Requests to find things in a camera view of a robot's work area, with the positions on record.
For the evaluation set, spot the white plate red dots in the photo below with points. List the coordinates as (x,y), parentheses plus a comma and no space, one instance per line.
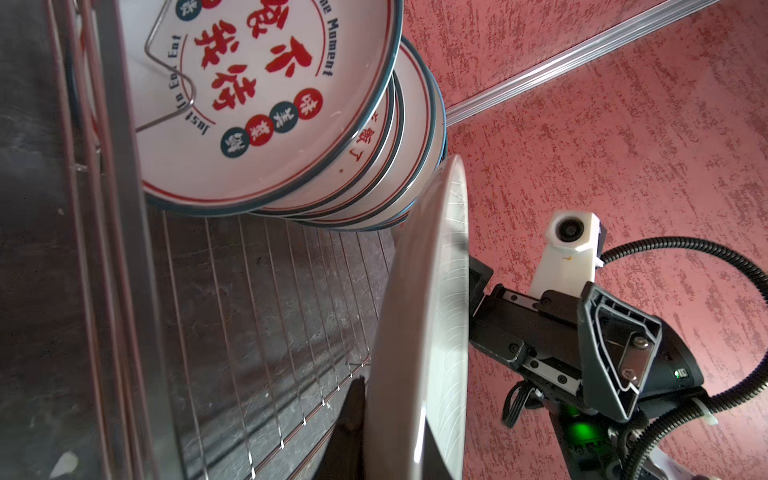
(414,78)

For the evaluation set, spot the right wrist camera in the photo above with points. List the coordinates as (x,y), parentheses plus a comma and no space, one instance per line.
(571,256)

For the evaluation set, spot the small sunburst plate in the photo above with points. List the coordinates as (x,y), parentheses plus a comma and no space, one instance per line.
(348,167)

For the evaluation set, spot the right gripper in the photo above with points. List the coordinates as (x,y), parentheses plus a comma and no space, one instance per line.
(591,351)

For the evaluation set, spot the white plate red text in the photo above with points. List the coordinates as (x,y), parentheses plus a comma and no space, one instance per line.
(238,104)

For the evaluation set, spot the watermelon pattern plate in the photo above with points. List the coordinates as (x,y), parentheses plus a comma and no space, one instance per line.
(429,180)

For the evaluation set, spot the wire dish rack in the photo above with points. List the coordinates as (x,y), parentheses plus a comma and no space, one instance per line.
(220,348)

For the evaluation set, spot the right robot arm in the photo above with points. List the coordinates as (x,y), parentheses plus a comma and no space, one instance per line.
(595,447)

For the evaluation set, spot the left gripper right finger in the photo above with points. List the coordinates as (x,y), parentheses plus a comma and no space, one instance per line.
(433,464)

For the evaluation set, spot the plain white plate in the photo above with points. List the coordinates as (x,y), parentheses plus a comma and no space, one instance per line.
(421,350)

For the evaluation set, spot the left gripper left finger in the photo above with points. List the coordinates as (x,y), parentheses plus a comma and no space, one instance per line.
(343,457)

